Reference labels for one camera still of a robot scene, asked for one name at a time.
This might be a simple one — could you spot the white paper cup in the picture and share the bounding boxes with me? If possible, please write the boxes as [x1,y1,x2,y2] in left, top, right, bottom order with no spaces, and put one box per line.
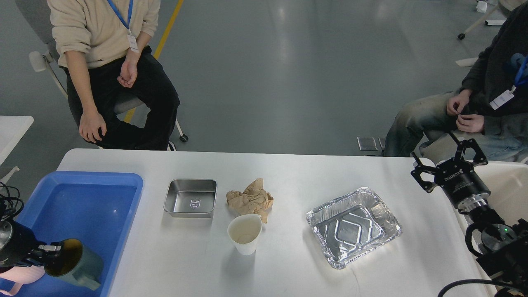
[227,214,262,256]

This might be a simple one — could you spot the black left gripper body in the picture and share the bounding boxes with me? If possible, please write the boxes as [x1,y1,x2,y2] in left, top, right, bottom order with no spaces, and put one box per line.
[0,221,42,267]

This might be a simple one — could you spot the person in dark hoodie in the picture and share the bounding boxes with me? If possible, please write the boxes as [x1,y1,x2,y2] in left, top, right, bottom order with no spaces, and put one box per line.
[382,3,528,163]

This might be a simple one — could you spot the person in beige sweater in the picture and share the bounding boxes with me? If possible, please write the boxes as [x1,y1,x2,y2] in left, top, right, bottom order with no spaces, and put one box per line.
[47,0,180,151]

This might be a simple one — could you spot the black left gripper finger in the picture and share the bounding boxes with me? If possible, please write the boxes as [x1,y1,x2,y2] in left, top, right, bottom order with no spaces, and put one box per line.
[38,245,62,264]

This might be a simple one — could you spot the pink ribbed mug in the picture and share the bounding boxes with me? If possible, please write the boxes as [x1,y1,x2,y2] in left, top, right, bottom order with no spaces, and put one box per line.
[0,266,45,296]

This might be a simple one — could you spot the crumpled brown paper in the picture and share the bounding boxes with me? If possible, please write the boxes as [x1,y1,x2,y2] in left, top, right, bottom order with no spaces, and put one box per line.
[226,177,274,224]

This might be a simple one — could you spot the black cables at left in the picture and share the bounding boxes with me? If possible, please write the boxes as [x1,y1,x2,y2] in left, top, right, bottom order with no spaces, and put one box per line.
[0,181,24,223]

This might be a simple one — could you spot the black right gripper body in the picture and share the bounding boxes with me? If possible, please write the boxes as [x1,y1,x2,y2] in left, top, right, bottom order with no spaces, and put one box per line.
[434,160,491,210]

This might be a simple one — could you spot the white side table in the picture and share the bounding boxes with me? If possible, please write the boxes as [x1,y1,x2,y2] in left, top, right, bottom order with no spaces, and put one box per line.
[0,116,34,164]

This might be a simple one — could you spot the aluminium foil tray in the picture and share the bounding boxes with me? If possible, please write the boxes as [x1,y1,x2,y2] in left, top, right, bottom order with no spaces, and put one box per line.
[306,187,402,269]

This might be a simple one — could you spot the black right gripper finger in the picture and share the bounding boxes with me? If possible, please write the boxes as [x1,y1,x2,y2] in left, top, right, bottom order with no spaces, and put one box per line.
[410,152,438,193]
[449,131,488,167]

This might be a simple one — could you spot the metal floor plate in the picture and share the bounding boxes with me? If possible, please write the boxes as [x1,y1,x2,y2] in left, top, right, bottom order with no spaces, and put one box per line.
[357,137,385,151]

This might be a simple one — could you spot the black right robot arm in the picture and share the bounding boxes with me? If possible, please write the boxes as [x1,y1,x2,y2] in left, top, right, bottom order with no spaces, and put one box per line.
[411,132,528,297]

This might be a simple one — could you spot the dark green mug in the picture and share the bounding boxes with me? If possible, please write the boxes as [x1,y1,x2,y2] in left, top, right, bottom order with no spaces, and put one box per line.
[45,238,104,291]

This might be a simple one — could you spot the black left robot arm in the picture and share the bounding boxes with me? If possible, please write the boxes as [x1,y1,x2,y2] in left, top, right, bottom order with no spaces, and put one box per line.
[0,220,64,268]

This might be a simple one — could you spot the blue plastic tray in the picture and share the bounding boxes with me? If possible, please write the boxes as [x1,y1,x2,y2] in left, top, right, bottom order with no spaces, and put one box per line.
[16,171,143,297]

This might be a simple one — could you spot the square stainless steel tray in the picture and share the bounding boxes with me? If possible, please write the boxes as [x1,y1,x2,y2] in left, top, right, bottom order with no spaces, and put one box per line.
[164,179,217,218]

